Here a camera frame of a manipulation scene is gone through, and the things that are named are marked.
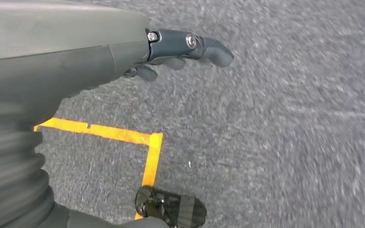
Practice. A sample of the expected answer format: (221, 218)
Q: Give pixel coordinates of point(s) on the yellow floor tape square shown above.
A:
(119, 134)

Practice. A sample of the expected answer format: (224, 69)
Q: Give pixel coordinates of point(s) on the black robot foot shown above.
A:
(170, 206)

